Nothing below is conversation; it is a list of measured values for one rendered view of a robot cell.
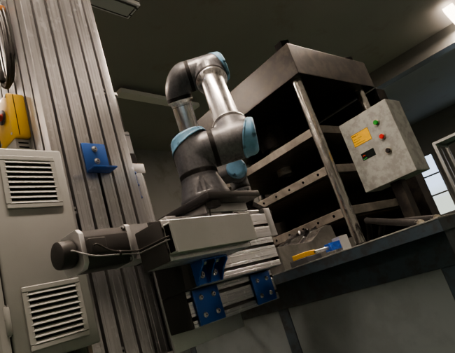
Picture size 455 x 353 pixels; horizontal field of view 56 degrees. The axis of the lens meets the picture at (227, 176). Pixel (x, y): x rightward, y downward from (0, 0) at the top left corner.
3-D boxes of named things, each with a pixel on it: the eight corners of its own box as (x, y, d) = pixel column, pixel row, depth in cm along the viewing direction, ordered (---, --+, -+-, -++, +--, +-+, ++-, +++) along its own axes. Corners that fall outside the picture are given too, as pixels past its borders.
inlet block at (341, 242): (309, 246, 150) (313, 260, 149) (315, 242, 146) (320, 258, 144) (339, 237, 155) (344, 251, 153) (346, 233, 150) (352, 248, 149)
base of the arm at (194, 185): (207, 195, 116) (197, 162, 118) (172, 215, 125) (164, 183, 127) (242, 194, 127) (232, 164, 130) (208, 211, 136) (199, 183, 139)
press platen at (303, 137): (318, 132, 245) (316, 124, 247) (208, 200, 321) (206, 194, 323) (379, 134, 293) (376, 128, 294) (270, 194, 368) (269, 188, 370)
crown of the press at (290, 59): (321, 130, 228) (283, 35, 245) (188, 212, 318) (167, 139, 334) (396, 134, 285) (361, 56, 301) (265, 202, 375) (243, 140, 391)
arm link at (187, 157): (182, 184, 134) (171, 146, 138) (223, 171, 135) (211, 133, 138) (176, 174, 123) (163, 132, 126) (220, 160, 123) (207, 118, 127)
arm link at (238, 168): (220, 182, 159) (222, 189, 169) (249, 173, 159) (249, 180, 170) (214, 162, 161) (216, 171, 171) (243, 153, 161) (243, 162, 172)
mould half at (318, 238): (285, 270, 158) (273, 235, 162) (241, 286, 176) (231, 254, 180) (358, 249, 192) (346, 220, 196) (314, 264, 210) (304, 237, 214)
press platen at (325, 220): (348, 215, 230) (345, 206, 231) (225, 266, 306) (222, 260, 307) (410, 203, 280) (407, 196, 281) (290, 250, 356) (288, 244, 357)
